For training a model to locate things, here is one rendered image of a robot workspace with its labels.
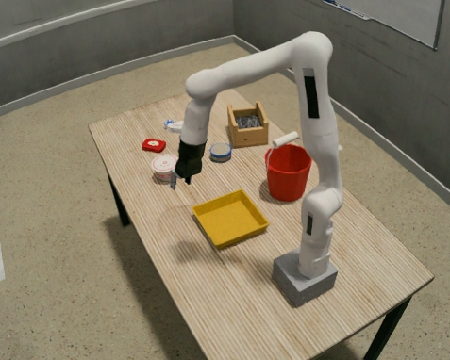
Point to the yellow shallow tray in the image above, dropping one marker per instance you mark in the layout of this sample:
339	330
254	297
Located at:
227	218

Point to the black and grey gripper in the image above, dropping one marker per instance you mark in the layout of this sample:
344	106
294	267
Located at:
192	144

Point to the wooden crate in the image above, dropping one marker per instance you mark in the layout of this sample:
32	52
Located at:
248	136

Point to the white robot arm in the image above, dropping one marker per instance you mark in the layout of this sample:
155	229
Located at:
309	57

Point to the red tin with white label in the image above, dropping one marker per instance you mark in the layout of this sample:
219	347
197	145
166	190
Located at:
154	145

